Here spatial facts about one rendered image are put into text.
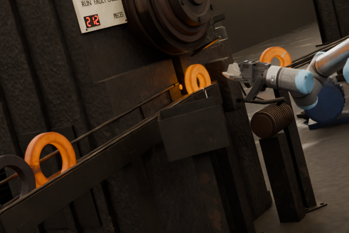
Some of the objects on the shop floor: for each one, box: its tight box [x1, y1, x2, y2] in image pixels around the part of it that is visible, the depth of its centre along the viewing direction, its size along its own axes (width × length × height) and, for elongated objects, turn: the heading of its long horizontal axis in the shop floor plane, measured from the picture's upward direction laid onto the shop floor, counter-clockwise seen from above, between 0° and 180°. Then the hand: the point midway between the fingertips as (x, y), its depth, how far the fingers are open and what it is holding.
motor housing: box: [250, 103, 306, 223], centre depth 300 cm, size 13×22×54 cm, turn 31°
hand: (225, 74), depth 270 cm, fingers closed
